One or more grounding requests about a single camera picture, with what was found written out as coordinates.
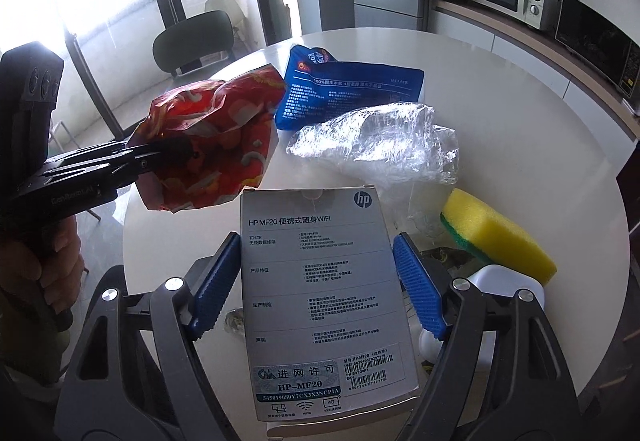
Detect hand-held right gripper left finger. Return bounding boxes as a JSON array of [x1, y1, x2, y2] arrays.
[[55, 231, 246, 441]]

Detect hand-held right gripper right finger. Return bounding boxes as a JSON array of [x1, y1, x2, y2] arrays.
[[392, 232, 586, 441]]

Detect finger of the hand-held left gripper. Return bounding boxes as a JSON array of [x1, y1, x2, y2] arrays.
[[47, 136, 197, 170], [42, 157, 168, 192]]

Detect white plastic container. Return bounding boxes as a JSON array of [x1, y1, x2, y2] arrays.
[[417, 265, 546, 372]]

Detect yellow green sponge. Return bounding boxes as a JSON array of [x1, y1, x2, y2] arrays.
[[440, 188, 558, 287]]

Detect grey cardboard box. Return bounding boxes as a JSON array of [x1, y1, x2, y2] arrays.
[[240, 186, 423, 424]]

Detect red snack wrapper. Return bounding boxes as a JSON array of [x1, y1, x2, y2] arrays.
[[125, 65, 288, 212]]

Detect clear plastic wrap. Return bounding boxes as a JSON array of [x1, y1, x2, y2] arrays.
[[286, 103, 460, 188]]

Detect person's left forearm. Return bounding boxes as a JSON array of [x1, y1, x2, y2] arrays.
[[0, 286, 71, 389]]

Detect person's left hand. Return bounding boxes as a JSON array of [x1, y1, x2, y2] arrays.
[[0, 220, 87, 322]]

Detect dark green chair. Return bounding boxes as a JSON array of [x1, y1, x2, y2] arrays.
[[152, 18, 237, 76]]

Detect blue printed packet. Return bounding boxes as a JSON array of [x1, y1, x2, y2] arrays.
[[274, 43, 426, 126]]

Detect white kitchen counter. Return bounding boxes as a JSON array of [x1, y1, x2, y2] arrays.
[[431, 0, 640, 146]]

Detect black countertop oven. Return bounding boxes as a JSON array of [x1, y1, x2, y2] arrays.
[[554, 0, 640, 100]]

